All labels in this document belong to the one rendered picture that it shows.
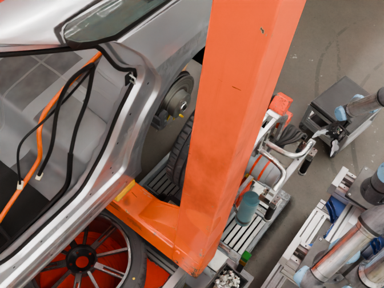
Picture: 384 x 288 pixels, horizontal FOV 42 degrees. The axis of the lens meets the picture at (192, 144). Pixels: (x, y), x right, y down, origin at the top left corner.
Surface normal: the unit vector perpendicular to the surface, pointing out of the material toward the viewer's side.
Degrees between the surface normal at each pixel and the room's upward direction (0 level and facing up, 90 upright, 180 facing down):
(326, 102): 0
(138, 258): 0
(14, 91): 10
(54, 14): 41
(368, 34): 0
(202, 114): 90
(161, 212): 36
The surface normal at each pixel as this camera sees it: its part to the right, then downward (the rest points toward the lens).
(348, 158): 0.09, -0.54
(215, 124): -0.61, 0.63
